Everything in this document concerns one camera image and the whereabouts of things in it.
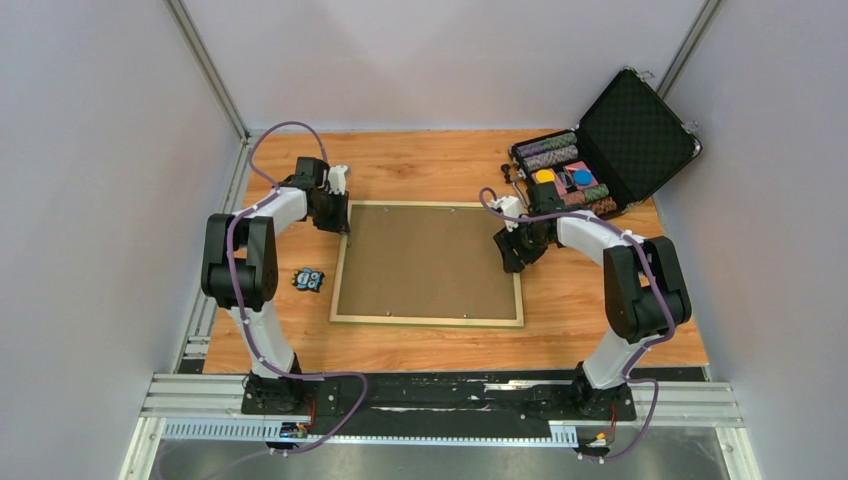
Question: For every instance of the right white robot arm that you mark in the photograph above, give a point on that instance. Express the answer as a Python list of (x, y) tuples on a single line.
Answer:
[(645, 295)]

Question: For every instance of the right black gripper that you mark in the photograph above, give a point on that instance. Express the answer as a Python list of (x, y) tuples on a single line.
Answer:
[(506, 243)]

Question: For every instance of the green poker chip row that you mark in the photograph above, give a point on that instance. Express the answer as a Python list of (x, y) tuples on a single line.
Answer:
[(595, 193)]

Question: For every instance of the yellow dealer button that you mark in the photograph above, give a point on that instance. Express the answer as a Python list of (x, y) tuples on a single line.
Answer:
[(544, 176)]

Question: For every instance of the red playing card deck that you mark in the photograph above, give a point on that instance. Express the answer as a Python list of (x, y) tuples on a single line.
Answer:
[(560, 185)]

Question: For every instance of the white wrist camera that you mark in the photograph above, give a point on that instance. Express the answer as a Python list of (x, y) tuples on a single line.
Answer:
[(509, 207), (337, 179)]

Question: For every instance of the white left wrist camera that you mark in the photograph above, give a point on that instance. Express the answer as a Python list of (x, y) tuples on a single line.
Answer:
[(337, 179)]

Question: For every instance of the blue yellow chip row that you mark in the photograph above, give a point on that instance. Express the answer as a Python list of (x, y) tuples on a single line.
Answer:
[(550, 158)]

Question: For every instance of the wooden picture frame green trim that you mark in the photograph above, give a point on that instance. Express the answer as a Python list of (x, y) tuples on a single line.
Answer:
[(424, 321)]

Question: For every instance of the black mounting base rail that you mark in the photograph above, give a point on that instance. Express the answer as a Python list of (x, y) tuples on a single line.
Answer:
[(460, 408)]

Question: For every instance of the red poker chip row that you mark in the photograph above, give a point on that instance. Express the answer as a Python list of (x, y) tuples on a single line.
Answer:
[(574, 198)]

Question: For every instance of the small blue owl toy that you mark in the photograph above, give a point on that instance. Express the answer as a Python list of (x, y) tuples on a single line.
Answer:
[(308, 280)]

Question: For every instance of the orange black chip row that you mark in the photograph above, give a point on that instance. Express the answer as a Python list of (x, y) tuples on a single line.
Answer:
[(603, 206)]

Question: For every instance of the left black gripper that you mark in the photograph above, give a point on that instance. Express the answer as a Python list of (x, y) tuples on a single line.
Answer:
[(341, 223)]

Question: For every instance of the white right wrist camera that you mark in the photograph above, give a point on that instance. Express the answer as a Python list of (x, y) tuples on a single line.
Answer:
[(509, 207)]

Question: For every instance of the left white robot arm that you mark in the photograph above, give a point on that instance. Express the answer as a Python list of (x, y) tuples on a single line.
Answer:
[(240, 270)]

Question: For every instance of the black poker chip case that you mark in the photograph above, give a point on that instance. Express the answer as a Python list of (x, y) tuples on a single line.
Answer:
[(631, 140)]

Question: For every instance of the top blue green chip row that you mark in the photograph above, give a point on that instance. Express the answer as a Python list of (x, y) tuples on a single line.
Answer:
[(547, 144)]

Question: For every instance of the blue dealer button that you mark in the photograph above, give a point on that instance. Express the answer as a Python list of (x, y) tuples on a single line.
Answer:
[(583, 178)]

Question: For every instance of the clear dealer button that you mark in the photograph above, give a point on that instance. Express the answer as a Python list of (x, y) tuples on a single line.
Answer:
[(565, 179)]

